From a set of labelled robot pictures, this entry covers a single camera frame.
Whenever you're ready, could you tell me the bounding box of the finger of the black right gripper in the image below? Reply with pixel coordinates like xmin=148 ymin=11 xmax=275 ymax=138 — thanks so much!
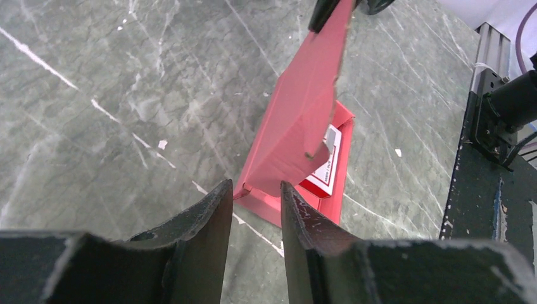
xmin=357 ymin=0 xmax=395 ymax=15
xmin=308 ymin=0 xmax=339 ymax=33

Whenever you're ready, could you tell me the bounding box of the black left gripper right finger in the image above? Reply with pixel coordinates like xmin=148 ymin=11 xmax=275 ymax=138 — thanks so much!
xmin=281 ymin=181 xmax=361 ymax=303

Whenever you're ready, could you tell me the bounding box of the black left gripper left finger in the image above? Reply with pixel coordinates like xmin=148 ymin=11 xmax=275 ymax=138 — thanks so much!
xmin=129 ymin=179 xmax=233 ymax=303

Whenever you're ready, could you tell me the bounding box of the red white staples box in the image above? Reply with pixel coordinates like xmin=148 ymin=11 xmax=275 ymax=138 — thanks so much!
xmin=300 ymin=125 xmax=342 ymax=198

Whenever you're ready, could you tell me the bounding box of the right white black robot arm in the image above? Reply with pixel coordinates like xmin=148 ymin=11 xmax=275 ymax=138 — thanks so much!
xmin=308 ymin=1 xmax=536 ymax=171

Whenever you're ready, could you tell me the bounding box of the aluminium frame rail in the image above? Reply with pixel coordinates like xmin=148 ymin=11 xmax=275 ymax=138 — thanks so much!
xmin=470 ymin=22 xmax=511 ymax=93

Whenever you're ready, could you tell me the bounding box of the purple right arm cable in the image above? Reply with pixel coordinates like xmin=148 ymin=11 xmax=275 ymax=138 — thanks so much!
xmin=514 ymin=2 xmax=537 ymax=77

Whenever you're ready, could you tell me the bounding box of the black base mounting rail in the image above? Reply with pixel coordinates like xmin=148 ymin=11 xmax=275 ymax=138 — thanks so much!
xmin=439 ymin=92 xmax=536 ymax=269

